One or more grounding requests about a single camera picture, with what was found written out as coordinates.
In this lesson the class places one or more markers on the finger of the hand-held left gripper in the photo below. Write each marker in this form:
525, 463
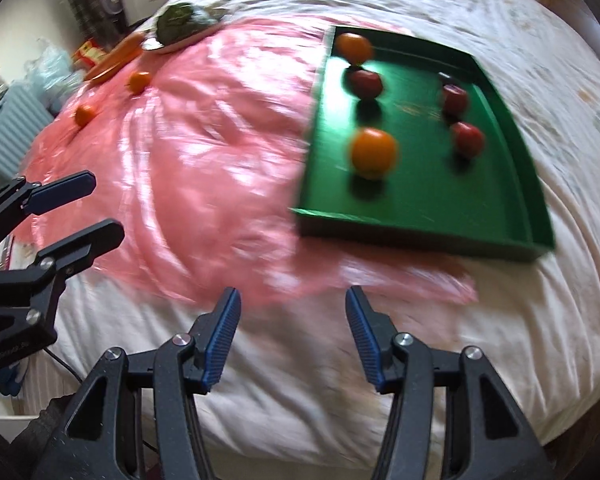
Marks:
90, 240
62, 190

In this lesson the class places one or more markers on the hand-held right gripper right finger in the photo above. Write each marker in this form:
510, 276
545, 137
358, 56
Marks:
365, 340

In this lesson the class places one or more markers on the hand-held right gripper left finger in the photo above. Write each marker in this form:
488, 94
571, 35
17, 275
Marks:
222, 340

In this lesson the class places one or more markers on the green shallow box tray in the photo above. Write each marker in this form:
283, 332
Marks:
430, 185

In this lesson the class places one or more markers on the orange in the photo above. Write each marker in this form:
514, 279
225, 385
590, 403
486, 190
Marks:
373, 152
355, 46
85, 115
139, 81

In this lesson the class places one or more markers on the red apple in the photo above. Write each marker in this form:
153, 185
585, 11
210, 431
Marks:
468, 137
455, 99
365, 83

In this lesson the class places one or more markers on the person's left forearm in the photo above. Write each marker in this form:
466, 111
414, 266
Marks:
25, 435

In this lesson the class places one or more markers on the person's left hand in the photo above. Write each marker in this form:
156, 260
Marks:
11, 385

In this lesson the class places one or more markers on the light blue suitcase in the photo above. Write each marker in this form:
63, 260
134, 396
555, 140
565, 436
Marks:
10, 130

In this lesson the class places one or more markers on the orange carrot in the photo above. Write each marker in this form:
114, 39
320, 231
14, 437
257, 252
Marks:
102, 73

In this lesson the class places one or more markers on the clear bluish plastic bag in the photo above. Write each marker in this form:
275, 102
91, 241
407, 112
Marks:
45, 67

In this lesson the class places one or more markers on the red yellow packet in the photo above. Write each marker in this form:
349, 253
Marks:
90, 53

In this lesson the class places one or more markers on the pink plastic sheet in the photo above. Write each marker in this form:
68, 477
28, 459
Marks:
205, 160

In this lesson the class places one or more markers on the white plate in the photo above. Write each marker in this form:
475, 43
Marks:
165, 48

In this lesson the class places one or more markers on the plaid scarf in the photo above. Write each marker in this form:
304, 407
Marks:
82, 5

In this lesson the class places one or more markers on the purple fan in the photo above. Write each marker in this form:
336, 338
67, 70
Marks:
111, 0

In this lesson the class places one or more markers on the leafy green vegetable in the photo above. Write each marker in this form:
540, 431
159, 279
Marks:
180, 20

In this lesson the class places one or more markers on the wooden headboard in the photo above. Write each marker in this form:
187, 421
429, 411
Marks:
575, 5

